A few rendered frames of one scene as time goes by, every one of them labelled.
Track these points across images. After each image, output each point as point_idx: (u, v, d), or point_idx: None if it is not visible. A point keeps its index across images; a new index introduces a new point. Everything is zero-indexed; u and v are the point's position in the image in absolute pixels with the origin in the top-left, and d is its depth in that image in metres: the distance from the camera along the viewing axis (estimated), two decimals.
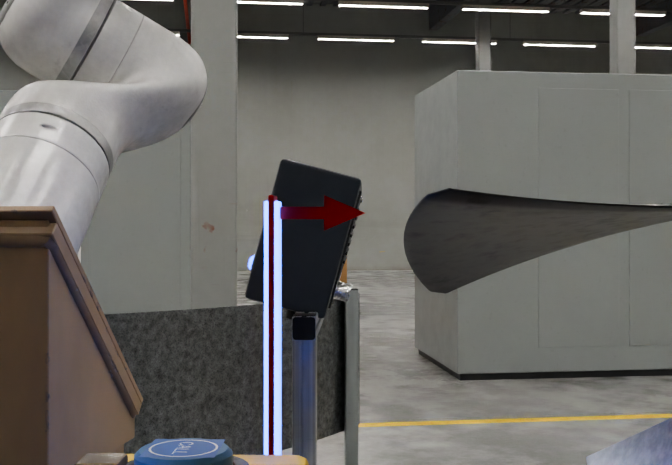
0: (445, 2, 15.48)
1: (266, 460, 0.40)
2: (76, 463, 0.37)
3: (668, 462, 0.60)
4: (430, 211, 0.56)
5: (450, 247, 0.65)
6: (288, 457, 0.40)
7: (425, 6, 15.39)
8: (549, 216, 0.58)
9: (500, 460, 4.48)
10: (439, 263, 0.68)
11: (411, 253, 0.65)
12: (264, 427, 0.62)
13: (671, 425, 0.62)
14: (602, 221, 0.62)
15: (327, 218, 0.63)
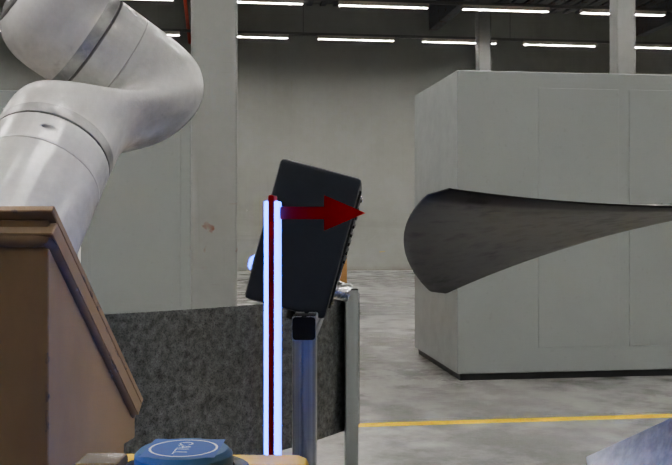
0: (445, 2, 15.48)
1: (266, 460, 0.40)
2: (76, 463, 0.37)
3: (668, 462, 0.60)
4: (430, 211, 0.56)
5: (450, 247, 0.65)
6: (288, 457, 0.40)
7: (425, 6, 15.39)
8: (549, 216, 0.58)
9: (500, 460, 4.48)
10: (439, 263, 0.68)
11: (411, 253, 0.65)
12: (264, 427, 0.62)
13: (671, 425, 0.62)
14: (602, 221, 0.62)
15: (327, 218, 0.63)
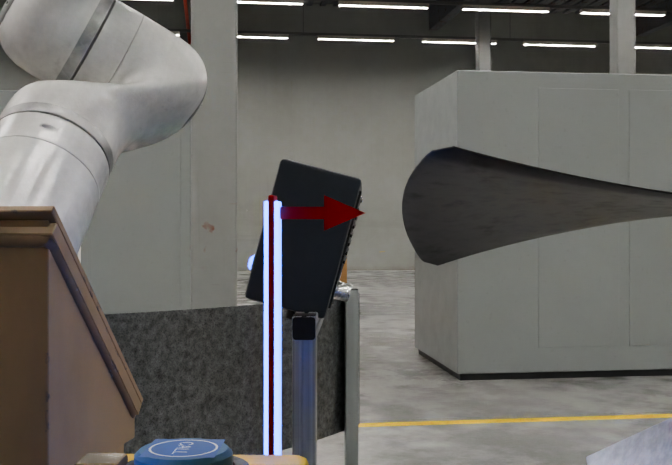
0: (445, 2, 15.48)
1: (266, 460, 0.40)
2: (76, 463, 0.37)
3: (668, 462, 0.60)
4: (432, 170, 0.56)
5: (447, 214, 0.65)
6: (288, 457, 0.40)
7: (425, 6, 15.39)
8: (550, 190, 0.58)
9: (500, 460, 4.48)
10: (435, 231, 0.68)
11: (408, 216, 0.65)
12: (264, 427, 0.62)
13: (671, 425, 0.62)
14: (602, 204, 0.62)
15: (327, 218, 0.63)
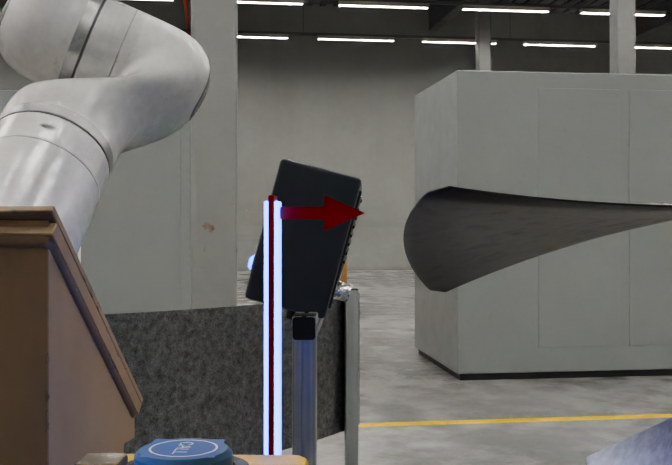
0: (445, 2, 15.48)
1: (266, 460, 0.40)
2: (76, 463, 0.37)
3: (668, 462, 0.60)
4: None
5: None
6: (288, 457, 0.40)
7: (425, 6, 15.39)
8: None
9: (500, 460, 4.48)
10: None
11: None
12: (264, 427, 0.62)
13: (671, 425, 0.62)
14: None
15: (327, 218, 0.63)
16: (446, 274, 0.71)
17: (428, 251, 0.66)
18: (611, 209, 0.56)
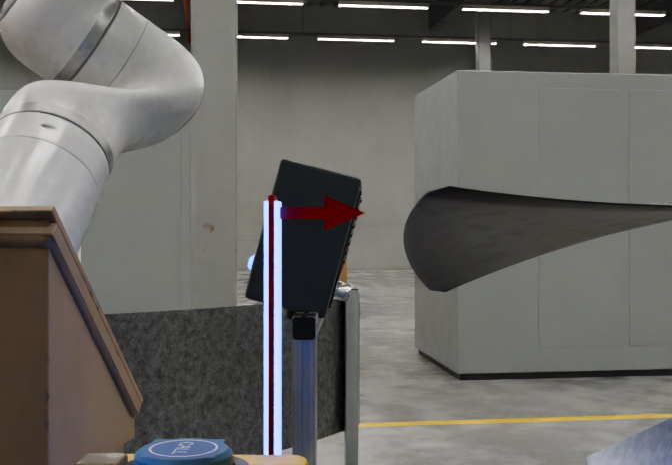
0: (445, 2, 15.48)
1: (266, 460, 0.40)
2: (76, 463, 0.37)
3: (668, 462, 0.60)
4: None
5: None
6: (288, 457, 0.40)
7: (425, 6, 15.39)
8: None
9: (500, 460, 4.48)
10: None
11: None
12: (264, 427, 0.62)
13: (671, 425, 0.62)
14: None
15: (327, 218, 0.63)
16: (446, 274, 0.71)
17: (428, 251, 0.66)
18: (611, 209, 0.56)
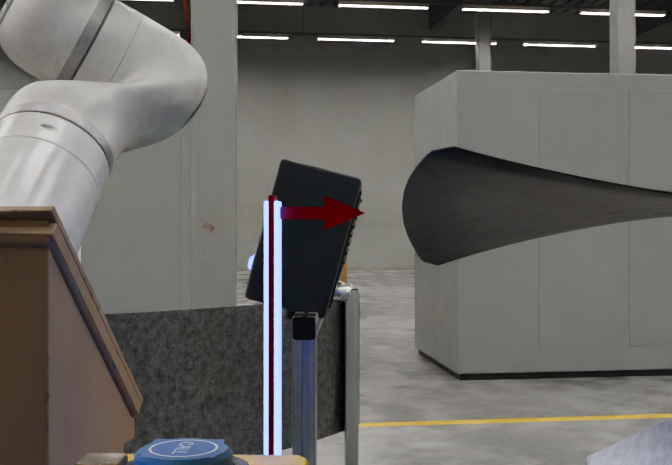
0: (445, 2, 15.48)
1: (266, 460, 0.40)
2: (76, 463, 0.37)
3: (668, 462, 0.60)
4: None
5: None
6: (288, 457, 0.40)
7: (425, 6, 15.39)
8: None
9: (500, 460, 4.48)
10: None
11: None
12: (264, 427, 0.62)
13: (671, 425, 0.62)
14: None
15: (327, 218, 0.63)
16: (440, 246, 0.71)
17: (425, 218, 0.66)
18: (612, 190, 0.56)
